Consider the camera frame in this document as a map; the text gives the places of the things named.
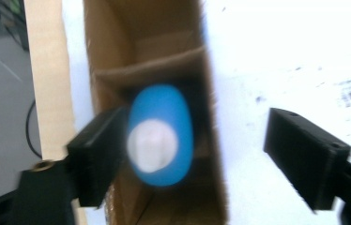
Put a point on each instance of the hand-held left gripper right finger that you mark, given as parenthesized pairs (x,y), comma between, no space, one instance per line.
(308,156)

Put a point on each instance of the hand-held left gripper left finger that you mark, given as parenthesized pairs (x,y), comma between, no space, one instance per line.
(97,156)

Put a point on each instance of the blue plastic bottle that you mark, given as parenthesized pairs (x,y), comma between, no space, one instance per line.
(164,137)

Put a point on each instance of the blue cardboard box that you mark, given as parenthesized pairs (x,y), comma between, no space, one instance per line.
(164,40)

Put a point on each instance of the light wooden table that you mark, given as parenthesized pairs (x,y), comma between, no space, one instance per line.
(50,78)

